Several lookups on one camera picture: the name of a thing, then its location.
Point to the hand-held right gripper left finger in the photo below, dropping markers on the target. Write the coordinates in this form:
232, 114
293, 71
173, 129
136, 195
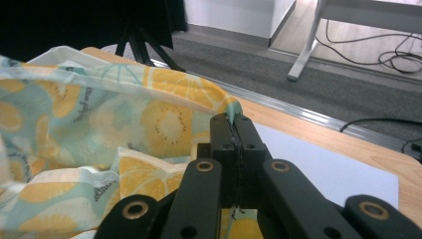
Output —
224, 139

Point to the white plastic tray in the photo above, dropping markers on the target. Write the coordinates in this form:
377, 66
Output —
56, 54

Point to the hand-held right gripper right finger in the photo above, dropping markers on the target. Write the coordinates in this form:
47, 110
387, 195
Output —
249, 149

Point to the black curtain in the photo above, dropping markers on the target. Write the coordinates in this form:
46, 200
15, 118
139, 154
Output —
83, 23

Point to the white cabinet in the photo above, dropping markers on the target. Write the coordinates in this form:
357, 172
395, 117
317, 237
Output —
232, 16

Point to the lemon print green garment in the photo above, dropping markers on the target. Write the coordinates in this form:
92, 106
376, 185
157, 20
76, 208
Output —
99, 126

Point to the white metal desk frame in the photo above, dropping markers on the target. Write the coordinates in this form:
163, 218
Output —
361, 15

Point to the black tripod stand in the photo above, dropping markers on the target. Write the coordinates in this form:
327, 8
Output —
146, 43

